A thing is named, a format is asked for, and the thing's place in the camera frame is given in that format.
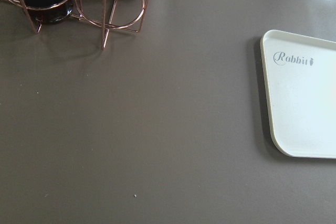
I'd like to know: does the cream rabbit tray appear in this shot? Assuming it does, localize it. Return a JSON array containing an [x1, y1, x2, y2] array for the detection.
[[260, 30, 335, 158]]

